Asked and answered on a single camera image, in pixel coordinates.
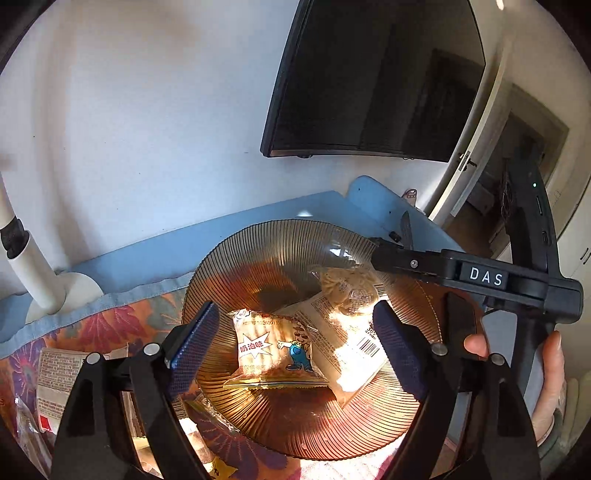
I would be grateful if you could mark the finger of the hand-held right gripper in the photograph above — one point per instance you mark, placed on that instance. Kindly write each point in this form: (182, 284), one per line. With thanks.
(457, 318)
(406, 261)

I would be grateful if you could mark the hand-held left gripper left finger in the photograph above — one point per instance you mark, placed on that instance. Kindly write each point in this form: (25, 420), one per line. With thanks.
(194, 350)

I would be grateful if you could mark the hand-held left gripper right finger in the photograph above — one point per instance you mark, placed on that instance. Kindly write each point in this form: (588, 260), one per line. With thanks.
(397, 350)

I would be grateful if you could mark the clear packet with barcode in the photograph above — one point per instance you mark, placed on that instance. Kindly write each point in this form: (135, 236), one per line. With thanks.
(351, 350)

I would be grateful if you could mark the cartoon print snack packet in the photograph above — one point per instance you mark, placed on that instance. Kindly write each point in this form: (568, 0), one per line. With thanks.
(263, 350)

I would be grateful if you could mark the clear packet beige snacks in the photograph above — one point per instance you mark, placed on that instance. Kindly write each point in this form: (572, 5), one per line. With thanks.
(341, 286)

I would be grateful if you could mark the amber ribbed glass plate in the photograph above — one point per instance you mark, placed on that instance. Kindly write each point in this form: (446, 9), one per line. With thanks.
(277, 258)

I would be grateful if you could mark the white packet red label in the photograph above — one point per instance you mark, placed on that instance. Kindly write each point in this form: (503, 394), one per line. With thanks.
(55, 383)

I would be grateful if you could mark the person's right forearm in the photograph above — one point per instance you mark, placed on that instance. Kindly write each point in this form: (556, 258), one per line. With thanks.
(558, 438)

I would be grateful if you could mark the person's right hand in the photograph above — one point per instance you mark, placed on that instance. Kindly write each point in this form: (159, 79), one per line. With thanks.
(550, 378)

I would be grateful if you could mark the floral tablecloth blue border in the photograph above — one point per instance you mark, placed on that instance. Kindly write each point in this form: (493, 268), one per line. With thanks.
(138, 323)

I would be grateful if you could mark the white door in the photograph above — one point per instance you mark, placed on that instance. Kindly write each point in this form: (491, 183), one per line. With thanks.
(475, 115)

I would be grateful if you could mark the white gooseneck lamp stand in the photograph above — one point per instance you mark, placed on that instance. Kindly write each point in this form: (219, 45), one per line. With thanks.
(32, 272)

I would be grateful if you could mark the clear packet brown snack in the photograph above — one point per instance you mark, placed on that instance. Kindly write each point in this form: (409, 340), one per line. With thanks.
(30, 438)

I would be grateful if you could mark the black wall television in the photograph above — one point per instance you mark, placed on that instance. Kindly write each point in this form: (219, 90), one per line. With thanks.
(369, 78)

